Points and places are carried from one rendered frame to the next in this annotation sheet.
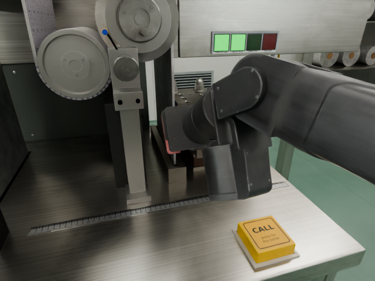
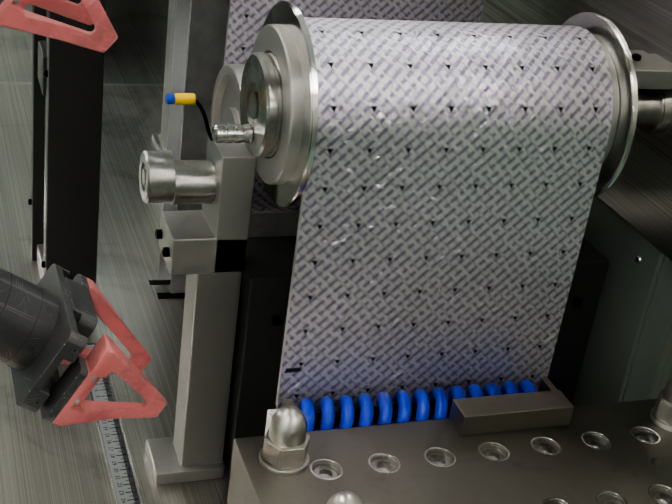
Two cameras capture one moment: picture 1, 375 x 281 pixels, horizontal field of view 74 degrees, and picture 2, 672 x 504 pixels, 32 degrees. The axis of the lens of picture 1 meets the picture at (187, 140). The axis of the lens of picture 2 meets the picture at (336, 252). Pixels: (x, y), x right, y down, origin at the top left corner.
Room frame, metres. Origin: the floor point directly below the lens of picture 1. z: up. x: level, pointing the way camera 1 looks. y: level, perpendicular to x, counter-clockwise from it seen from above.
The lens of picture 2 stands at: (0.47, -0.71, 1.55)
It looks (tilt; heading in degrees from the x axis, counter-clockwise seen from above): 27 degrees down; 84
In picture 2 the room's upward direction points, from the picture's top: 8 degrees clockwise
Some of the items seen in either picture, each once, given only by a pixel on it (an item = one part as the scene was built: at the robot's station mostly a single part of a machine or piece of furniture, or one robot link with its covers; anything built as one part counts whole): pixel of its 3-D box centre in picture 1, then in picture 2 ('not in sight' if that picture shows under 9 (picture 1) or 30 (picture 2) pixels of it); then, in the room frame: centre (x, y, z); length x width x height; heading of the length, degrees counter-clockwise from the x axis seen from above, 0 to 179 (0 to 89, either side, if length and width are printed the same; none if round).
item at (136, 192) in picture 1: (131, 131); (193, 316); (0.45, 0.11, 1.05); 0.06 x 0.05 x 0.31; 16
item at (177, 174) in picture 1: (165, 149); not in sight; (0.63, 0.06, 0.92); 0.28 x 0.04 x 0.04; 16
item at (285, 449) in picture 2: not in sight; (287, 434); (0.52, -0.04, 1.05); 0.04 x 0.04 x 0.04
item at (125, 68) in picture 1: (125, 68); (156, 176); (0.41, 0.10, 1.18); 0.04 x 0.02 x 0.04; 106
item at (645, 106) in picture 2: not in sight; (623, 106); (0.77, 0.17, 1.25); 0.07 x 0.04 x 0.04; 16
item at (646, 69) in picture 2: not in sight; (640, 66); (0.78, 0.17, 1.28); 0.06 x 0.05 x 0.02; 16
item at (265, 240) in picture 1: (264, 237); not in sight; (0.31, -0.13, 0.91); 0.07 x 0.07 x 0.02; 16
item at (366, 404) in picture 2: not in sight; (424, 410); (0.63, 0.04, 1.03); 0.21 x 0.04 x 0.03; 16
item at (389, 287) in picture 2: (162, 78); (435, 294); (0.63, 0.06, 1.12); 0.23 x 0.01 x 0.18; 16
